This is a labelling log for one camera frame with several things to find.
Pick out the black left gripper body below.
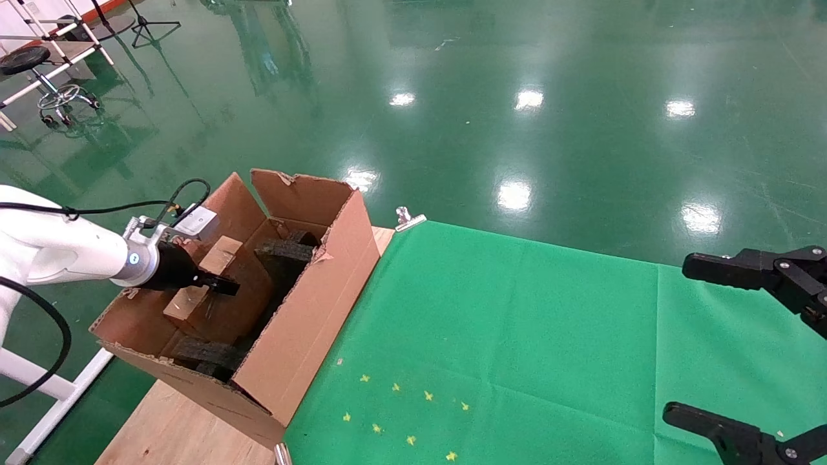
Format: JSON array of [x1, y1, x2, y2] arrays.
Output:
[[139, 243, 201, 293]]

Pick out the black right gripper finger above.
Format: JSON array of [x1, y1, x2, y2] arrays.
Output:
[[662, 402, 827, 465], [682, 246, 827, 341]]

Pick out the small brown cardboard box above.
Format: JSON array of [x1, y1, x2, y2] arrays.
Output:
[[163, 236, 277, 344]]

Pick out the large open cardboard carton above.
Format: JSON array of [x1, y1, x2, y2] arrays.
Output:
[[90, 168, 382, 450]]

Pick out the black foam block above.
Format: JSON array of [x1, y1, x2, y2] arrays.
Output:
[[169, 336, 247, 383], [254, 229, 322, 265]]

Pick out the green table cloth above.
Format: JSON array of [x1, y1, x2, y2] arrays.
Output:
[[284, 220, 827, 465]]

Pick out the black tripod microphone stand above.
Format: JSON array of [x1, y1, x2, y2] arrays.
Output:
[[129, 0, 183, 49]]

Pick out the black pole stand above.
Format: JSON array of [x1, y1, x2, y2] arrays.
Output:
[[90, 0, 138, 41]]

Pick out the black round swivel stool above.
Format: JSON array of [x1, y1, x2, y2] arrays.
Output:
[[0, 45, 103, 127]]

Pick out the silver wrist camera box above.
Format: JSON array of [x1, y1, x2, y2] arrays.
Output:
[[123, 205, 219, 246]]

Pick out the black cable with yellow tag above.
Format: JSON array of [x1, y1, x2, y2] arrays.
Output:
[[0, 178, 212, 220]]

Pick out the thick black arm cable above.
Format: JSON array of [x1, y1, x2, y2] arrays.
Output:
[[0, 276, 73, 409]]

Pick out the white pipe support frame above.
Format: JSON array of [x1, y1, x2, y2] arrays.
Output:
[[0, 346, 117, 465]]

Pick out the white pipe frame table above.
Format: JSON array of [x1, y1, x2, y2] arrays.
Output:
[[0, 0, 117, 130]]

